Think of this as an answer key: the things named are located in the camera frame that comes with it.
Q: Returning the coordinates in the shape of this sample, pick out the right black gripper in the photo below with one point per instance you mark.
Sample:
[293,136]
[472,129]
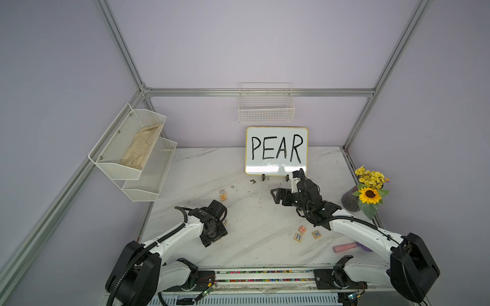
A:
[293,195]

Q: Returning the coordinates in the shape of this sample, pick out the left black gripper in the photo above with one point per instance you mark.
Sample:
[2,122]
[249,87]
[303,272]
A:
[221,231]

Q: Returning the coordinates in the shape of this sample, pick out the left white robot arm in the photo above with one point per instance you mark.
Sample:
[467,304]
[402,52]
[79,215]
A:
[145,269]

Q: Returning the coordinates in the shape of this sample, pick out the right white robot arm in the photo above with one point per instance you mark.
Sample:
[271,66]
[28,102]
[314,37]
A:
[407,265]

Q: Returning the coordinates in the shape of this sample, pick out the white PEAR whiteboard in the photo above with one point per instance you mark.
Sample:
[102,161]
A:
[276,151]

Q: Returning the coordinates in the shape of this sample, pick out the wooden block letter X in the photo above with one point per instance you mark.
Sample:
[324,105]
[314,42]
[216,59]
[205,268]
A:
[316,234]

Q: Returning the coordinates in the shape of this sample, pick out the wooden block red H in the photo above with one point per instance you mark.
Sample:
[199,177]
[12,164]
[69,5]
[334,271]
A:
[302,230]

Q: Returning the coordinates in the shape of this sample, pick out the white mesh lower shelf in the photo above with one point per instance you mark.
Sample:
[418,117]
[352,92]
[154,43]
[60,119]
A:
[151,181]

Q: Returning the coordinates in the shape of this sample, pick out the white mesh shelf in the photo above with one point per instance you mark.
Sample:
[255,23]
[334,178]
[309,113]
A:
[151,181]
[124,150]

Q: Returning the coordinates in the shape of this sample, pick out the purple pink toy shovel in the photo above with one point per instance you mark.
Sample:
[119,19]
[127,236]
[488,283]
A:
[350,246]

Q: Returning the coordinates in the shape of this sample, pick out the yellow flower bouquet pot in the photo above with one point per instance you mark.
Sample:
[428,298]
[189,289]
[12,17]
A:
[368,195]

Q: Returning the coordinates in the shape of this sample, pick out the beige cloth in shelf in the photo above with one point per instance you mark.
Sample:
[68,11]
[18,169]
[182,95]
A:
[140,148]

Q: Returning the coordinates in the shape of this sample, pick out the white mesh upper shelf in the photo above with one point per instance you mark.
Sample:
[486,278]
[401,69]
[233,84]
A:
[124,150]

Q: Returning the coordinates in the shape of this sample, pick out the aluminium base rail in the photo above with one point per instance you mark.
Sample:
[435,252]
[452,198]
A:
[264,281]

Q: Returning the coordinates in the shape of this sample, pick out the white wire wall basket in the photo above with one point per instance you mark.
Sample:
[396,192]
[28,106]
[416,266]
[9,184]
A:
[268,103]

